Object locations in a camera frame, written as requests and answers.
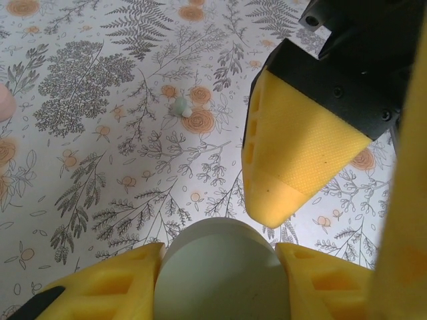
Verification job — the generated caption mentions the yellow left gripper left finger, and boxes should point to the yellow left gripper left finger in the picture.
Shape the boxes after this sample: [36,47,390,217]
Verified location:
[0,242,165,320]

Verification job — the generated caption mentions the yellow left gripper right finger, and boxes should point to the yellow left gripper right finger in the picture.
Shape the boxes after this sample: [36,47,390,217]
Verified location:
[276,242,380,320]

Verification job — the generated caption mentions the mint green earbud charging case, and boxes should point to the mint green earbud charging case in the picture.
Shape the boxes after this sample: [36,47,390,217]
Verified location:
[155,216,292,320]

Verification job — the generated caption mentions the mint green wireless earbud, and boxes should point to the mint green wireless earbud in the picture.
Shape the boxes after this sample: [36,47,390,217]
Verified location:
[169,96,193,117]

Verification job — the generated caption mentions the pink earbud charging case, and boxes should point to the pink earbud charging case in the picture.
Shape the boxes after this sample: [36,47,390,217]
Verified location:
[0,83,16,123]

